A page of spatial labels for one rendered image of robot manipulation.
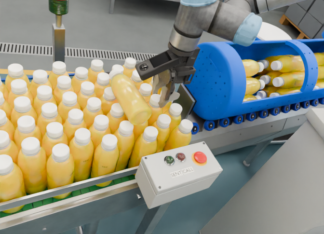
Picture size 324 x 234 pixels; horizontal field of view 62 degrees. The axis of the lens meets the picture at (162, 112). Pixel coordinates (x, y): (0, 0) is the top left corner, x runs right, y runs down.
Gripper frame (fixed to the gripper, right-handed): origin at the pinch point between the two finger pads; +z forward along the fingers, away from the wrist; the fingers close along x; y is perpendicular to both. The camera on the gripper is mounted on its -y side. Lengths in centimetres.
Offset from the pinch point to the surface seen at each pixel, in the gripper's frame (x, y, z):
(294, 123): -7, 83, 25
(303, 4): 215, 388, 66
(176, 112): -5.1, 5.0, 1.6
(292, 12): 225, 390, 85
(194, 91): 8.4, 22.9, 7.8
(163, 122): -8.2, -1.2, 1.1
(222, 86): -2.0, 22.9, -4.2
